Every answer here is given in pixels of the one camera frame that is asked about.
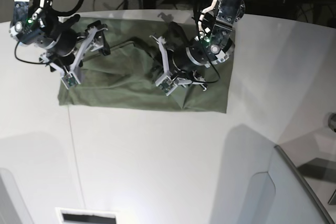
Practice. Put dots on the green t-shirt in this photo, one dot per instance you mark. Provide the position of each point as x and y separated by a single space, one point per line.
126 77

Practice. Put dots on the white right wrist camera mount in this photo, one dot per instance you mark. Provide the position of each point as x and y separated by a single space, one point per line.
78 56

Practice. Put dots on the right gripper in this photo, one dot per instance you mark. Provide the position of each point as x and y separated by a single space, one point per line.
36 22

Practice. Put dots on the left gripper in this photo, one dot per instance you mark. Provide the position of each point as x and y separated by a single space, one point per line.
212 45

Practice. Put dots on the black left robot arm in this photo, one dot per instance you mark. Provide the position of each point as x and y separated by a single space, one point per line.
212 45

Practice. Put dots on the white label with black bar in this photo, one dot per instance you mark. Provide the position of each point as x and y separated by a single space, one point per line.
71 215

